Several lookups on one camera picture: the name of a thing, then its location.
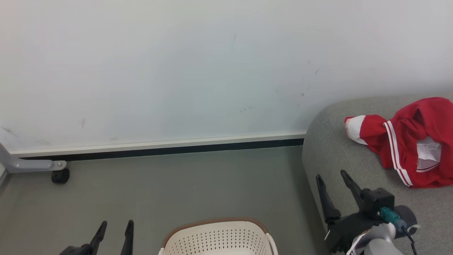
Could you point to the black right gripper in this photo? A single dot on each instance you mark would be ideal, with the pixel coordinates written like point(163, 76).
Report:
point(354, 226)

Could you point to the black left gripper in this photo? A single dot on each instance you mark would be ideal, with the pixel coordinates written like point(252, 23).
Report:
point(78, 250)

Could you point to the red and white garment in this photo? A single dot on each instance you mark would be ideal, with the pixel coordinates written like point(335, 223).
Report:
point(407, 141)

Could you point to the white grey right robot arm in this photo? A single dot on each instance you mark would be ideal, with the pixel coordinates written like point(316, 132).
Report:
point(378, 246)

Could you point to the white perforated laundry basket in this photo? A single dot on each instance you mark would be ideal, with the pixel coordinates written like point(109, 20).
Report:
point(219, 241)

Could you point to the grey fabric sofa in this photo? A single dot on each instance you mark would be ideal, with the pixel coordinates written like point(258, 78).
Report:
point(336, 148)

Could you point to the black caster wheel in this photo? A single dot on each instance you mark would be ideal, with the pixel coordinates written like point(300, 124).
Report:
point(60, 176)

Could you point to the white and black baseboard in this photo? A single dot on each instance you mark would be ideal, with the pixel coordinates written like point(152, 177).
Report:
point(159, 147)

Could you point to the grey metal frame leg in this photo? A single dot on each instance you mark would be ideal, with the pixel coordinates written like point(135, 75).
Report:
point(28, 164)

